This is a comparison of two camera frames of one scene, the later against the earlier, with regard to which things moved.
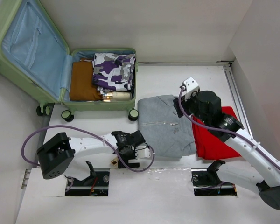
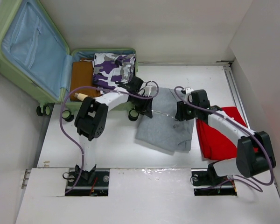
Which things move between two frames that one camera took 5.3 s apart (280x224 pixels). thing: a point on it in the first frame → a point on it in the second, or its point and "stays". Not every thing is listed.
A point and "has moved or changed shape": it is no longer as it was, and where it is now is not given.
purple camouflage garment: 113,73 stays
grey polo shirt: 165,134 has moved or changed shape
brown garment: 82,88 stays
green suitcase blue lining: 27,49 stays
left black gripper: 133,156 → 145,109
